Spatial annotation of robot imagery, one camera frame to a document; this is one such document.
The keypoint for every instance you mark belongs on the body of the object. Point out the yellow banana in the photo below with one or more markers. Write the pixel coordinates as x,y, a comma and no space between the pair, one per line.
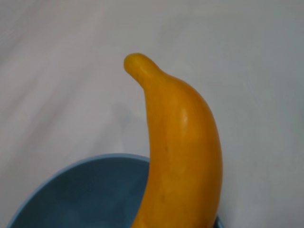
180,154

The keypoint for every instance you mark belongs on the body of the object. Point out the blue bowl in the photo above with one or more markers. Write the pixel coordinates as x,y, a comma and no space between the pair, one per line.
83,194

